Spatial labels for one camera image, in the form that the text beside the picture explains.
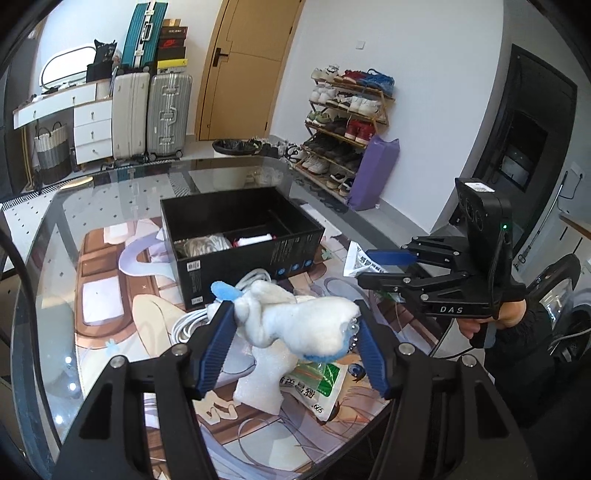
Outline white plush toy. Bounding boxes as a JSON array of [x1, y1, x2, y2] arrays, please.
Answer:
[[211, 280, 361, 363]]

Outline purple bag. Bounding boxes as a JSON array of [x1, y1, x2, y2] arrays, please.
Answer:
[[348, 135, 400, 211]]

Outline silver suitcase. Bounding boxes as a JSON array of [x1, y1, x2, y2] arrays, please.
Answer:
[[146, 73, 192, 160]]

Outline wooden shoe rack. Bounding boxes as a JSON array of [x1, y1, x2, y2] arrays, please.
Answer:
[[287, 66, 394, 203]]

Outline white coiled cable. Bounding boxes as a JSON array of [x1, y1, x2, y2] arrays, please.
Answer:
[[169, 268, 279, 347]]

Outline black bag on desk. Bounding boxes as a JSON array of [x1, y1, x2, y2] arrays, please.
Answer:
[[86, 40, 117, 83]]

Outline black storage box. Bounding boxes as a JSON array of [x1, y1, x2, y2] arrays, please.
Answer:
[[160, 187, 325, 311]]

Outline teal suitcase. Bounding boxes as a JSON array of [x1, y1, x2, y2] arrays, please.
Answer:
[[121, 1, 168, 70]]

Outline black trash bin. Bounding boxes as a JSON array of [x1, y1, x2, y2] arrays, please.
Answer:
[[212, 139, 263, 156]]

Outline right hand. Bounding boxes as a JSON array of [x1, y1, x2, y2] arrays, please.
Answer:
[[457, 300, 527, 340]]

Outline wooden door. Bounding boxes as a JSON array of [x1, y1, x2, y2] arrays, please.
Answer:
[[194, 0, 304, 141]]

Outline oval mirror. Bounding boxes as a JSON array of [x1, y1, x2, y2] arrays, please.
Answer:
[[39, 45, 96, 91]]

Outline white suitcase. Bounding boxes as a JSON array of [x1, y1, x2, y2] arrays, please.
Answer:
[[111, 72, 150, 160]]

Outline red white tissue packet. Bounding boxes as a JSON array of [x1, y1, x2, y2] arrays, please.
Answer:
[[232, 234, 273, 248]]

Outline woven laundry basket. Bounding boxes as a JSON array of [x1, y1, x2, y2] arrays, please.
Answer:
[[34, 121, 72, 185]]

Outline white green granule packet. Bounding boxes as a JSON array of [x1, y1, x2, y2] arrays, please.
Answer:
[[280, 362, 346, 422]]

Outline stacked shoe boxes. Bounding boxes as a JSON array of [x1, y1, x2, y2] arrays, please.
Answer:
[[156, 19, 188, 74]]

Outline white drawer desk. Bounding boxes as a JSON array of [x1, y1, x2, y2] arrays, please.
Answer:
[[13, 79, 113, 165]]

